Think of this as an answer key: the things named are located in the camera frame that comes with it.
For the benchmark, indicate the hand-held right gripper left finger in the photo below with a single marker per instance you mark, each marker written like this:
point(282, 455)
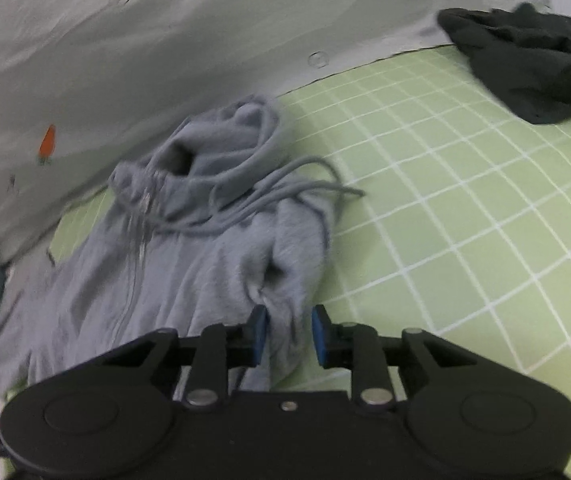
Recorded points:
point(258, 335)

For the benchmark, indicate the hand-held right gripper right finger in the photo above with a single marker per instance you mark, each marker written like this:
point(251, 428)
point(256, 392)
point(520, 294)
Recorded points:
point(321, 335)

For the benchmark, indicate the grey hoodie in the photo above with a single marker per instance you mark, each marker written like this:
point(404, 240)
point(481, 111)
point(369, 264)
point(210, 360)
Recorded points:
point(205, 260)

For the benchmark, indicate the green grid sheet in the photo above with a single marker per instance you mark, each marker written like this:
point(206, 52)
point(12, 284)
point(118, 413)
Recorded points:
point(440, 185)

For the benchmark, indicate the dark garment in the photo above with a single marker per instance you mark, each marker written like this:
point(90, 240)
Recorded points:
point(530, 60)

